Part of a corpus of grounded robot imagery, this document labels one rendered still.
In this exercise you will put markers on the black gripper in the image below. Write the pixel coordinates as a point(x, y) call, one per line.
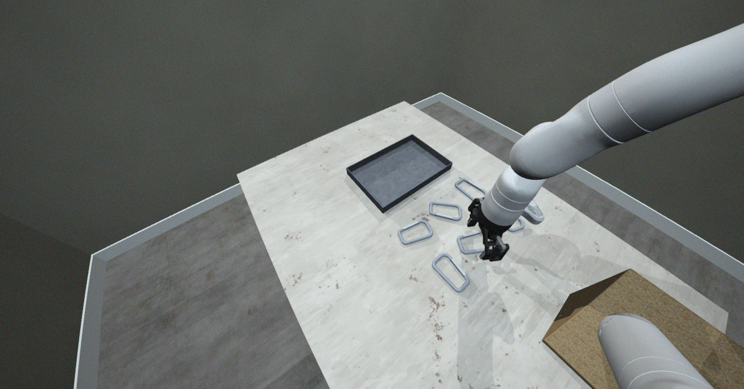
point(499, 249)

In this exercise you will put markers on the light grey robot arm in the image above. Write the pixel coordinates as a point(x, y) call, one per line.
point(660, 92)

